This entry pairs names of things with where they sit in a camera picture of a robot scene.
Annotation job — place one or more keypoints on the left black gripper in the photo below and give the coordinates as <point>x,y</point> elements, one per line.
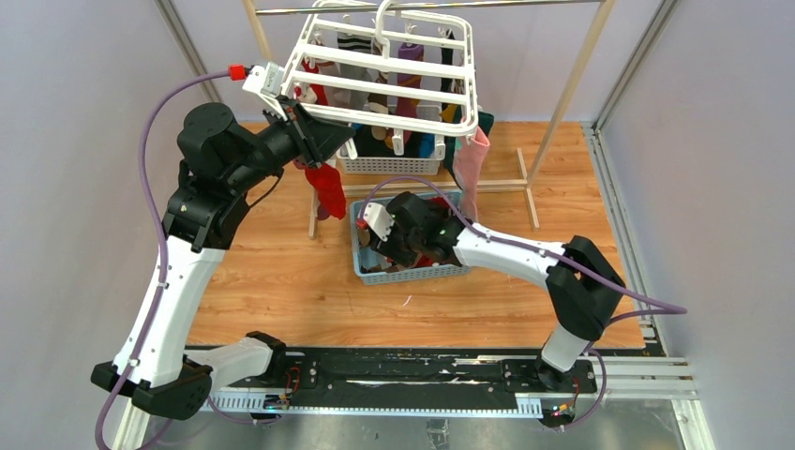
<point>311,136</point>

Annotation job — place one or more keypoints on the red santa sock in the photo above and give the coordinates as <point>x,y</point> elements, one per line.
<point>326,181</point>

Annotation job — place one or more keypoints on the white clip sock hanger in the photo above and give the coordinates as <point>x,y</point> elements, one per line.
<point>351,34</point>

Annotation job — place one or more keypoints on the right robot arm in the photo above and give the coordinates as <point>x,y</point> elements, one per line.
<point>583,287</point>

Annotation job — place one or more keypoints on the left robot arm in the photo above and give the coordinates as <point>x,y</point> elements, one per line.
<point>222,161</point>

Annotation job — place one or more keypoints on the pile of socks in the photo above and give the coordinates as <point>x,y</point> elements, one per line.
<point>421,233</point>

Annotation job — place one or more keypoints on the white plastic basket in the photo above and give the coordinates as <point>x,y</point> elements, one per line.
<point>390,165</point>

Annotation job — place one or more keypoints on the blue plastic basket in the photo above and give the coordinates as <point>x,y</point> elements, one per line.
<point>374,269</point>

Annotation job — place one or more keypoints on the pink patterned sock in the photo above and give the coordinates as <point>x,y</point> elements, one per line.
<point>469,157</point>

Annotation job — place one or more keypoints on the dark green sock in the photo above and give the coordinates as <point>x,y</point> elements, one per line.
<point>452,144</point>

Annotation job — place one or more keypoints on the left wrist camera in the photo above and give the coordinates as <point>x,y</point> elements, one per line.
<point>264,80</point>

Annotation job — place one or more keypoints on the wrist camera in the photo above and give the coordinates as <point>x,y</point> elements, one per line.
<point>264,80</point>
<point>378,220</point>

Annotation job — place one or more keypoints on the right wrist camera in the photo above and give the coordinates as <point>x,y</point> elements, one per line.
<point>378,220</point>

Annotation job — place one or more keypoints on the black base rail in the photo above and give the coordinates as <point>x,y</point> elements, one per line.
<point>422,381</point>

